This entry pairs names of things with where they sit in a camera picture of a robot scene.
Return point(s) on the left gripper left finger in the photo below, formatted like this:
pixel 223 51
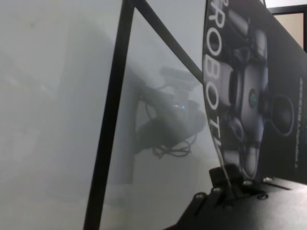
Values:
pixel 219 178

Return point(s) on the short black tape strip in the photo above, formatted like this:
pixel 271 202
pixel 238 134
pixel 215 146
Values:
pixel 115 72

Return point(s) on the black robot poster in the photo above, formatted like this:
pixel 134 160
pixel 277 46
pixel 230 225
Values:
pixel 263 95

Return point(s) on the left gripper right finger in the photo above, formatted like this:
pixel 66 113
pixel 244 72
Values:
pixel 235 175

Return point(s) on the dark framed beige panel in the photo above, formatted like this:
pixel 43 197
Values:
pixel 290 28

